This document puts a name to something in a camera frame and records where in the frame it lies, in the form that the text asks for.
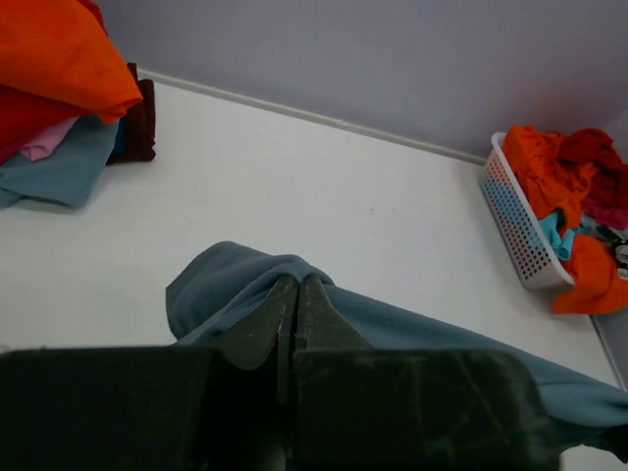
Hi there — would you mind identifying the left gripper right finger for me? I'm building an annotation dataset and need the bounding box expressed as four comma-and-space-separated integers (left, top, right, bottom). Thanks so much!
294, 276, 373, 351

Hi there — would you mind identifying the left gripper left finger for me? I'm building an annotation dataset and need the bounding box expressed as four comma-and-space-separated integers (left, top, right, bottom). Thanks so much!
210, 276, 299, 371

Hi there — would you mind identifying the blue-grey t shirt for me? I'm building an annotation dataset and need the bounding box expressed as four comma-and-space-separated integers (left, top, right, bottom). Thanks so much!
165, 241, 627, 461

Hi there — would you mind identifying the white perforated plastic basket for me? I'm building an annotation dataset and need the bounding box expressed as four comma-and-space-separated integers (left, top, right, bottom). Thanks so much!
479, 132, 573, 290

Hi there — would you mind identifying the dark maroon folded t shirt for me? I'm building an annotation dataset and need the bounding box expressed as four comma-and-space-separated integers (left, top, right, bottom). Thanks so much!
107, 63, 156, 166

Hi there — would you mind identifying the light blue folded t shirt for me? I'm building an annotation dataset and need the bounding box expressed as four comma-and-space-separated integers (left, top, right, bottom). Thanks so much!
1, 115, 119, 209

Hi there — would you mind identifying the cyan crumpled t shirt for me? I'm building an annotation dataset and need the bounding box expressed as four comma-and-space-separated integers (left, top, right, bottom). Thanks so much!
539, 210, 597, 261

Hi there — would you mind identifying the orange crumpled t shirt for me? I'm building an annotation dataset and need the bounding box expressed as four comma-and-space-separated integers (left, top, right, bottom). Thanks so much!
502, 126, 627, 315

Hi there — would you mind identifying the pink folded t shirt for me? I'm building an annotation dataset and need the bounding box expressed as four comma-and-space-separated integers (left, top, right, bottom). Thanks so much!
19, 118, 78, 162

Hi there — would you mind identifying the grey crumpled t shirt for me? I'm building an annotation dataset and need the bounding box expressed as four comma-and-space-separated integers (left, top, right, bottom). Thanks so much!
596, 224, 627, 269

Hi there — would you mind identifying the magenta crumpled t shirt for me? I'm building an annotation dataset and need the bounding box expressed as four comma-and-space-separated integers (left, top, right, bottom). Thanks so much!
582, 197, 628, 230

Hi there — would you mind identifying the red crumpled t shirt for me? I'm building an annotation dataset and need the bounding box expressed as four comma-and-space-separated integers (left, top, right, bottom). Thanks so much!
558, 129, 627, 209

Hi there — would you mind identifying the red folded t shirt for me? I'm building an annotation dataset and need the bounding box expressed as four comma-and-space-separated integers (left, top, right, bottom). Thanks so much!
1, 85, 88, 163

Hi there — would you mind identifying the orange folded t shirt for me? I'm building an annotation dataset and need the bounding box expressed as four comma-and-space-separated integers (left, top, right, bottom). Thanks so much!
1, 1, 141, 124

